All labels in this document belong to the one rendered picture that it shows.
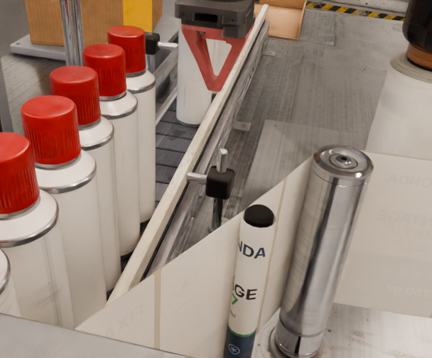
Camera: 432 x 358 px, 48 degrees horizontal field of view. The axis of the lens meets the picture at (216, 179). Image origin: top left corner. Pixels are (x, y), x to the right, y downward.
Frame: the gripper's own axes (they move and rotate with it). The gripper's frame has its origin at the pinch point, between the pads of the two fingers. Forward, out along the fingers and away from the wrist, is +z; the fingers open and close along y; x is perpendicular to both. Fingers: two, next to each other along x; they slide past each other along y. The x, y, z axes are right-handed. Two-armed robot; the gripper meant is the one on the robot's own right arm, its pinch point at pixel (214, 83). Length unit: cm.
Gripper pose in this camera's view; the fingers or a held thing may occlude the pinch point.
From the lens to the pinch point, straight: 53.2
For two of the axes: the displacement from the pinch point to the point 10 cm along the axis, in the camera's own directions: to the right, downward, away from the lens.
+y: 2.2, -5.3, 8.2
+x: -9.7, -1.7, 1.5
